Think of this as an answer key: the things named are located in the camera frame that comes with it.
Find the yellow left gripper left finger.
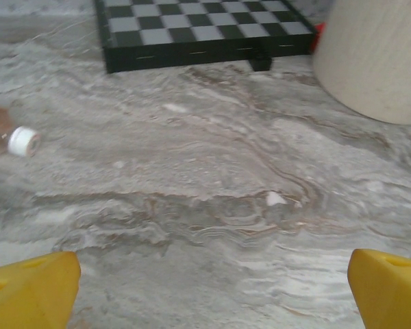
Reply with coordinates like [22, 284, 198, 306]
[0, 251, 82, 329]

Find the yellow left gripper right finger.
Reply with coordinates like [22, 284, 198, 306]
[348, 248, 411, 329]

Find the cream plastic bin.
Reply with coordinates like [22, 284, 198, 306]
[312, 0, 411, 126]

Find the small white scrap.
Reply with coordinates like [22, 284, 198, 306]
[265, 191, 288, 207]

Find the brown orange juice bottle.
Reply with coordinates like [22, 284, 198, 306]
[0, 101, 42, 160]

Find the small red object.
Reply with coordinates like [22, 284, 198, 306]
[310, 22, 327, 52]

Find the black grey chessboard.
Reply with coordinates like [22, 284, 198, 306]
[94, 0, 319, 75]

